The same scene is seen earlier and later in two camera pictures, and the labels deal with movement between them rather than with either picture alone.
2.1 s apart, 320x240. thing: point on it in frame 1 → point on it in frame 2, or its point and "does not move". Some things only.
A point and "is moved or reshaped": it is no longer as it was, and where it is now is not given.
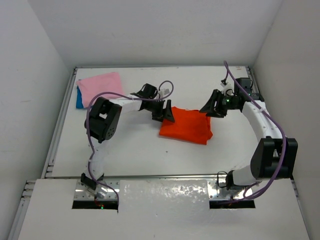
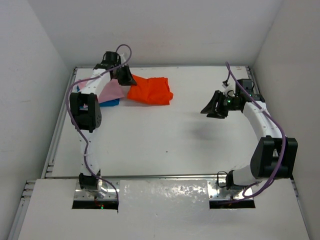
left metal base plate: [81, 193] does not move
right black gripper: [213, 110] does not move
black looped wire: [217, 178] does not move
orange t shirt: [189, 125] is moved or reshaped
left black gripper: [160, 110] → [122, 74]
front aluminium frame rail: [167, 176] does not move
